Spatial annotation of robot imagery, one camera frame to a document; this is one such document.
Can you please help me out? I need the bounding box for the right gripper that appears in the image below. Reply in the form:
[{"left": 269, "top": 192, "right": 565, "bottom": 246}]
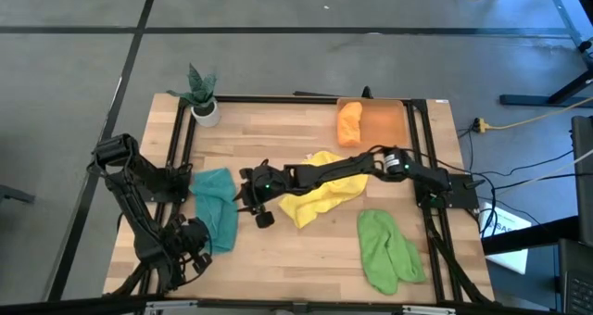
[{"left": 233, "top": 164, "right": 282, "bottom": 230}]

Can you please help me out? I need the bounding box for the teal microfiber towel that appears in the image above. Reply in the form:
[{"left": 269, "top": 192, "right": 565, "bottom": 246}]
[{"left": 188, "top": 167, "right": 240, "bottom": 255}]

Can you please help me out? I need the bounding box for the yellow microfiber towel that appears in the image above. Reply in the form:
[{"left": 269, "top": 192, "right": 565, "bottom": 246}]
[{"left": 278, "top": 150, "right": 371, "bottom": 230}]

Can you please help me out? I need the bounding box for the orange microfiber towel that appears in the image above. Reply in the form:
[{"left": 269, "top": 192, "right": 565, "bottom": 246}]
[{"left": 335, "top": 101, "right": 364, "bottom": 149}]

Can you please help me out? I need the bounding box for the green microfiber towel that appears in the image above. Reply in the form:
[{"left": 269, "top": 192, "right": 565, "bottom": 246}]
[{"left": 356, "top": 208, "right": 428, "bottom": 296}]

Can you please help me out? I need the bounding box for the potted plant in white pot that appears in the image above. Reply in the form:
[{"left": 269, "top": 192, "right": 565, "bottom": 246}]
[{"left": 165, "top": 62, "right": 222, "bottom": 129}]

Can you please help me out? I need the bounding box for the grey chair foot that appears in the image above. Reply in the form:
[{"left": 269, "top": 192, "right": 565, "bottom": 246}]
[{"left": 0, "top": 183, "right": 36, "bottom": 205}]

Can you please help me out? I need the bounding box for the yellow power plug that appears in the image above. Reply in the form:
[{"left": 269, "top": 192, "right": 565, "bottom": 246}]
[{"left": 471, "top": 116, "right": 493, "bottom": 134}]

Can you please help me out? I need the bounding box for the white cardboard box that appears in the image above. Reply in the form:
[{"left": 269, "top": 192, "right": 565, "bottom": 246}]
[{"left": 478, "top": 201, "right": 534, "bottom": 275}]

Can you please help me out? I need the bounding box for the black desk bar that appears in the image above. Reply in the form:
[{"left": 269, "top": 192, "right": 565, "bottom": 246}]
[{"left": 481, "top": 215, "right": 580, "bottom": 256}]

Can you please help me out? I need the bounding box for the black monitor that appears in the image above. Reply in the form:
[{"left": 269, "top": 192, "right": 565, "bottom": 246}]
[{"left": 571, "top": 114, "right": 593, "bottom": 247}]

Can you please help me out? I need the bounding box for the black keyboard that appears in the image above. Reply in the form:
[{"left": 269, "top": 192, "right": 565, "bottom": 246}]
[{"left": 557, "top": 238, "right": 593, "bottom": 315}]

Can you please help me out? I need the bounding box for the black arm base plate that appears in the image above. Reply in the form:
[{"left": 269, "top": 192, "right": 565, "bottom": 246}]
[
  {"left": 413, "top": 171, "right": 480, "bottom": 209},
  {"left": 133, "top": 166, "right": 192, "bottom": 204}
]

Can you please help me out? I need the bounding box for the silver black front rail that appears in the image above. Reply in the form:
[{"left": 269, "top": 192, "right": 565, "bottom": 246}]
[{"left": 143, "top": 298, "right": 458, "bottom": 315}]

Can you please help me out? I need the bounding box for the yellow floor cable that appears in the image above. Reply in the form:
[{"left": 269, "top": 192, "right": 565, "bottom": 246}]
[{"left": 484, "top": 95, "right": 593, "bottom": 132}]

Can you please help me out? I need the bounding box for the black desk leg frame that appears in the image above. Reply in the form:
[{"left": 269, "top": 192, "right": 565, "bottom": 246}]
[{"left": 498, "top": 0, "right": 593, "bottom": 107}]

